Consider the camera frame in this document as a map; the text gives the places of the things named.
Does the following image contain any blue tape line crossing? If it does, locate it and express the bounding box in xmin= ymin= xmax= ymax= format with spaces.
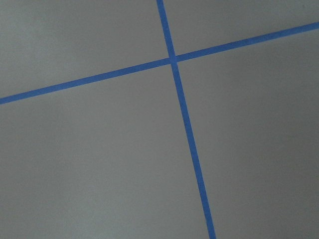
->
xmin=0 ymin=21 xmax=319 ymax=105

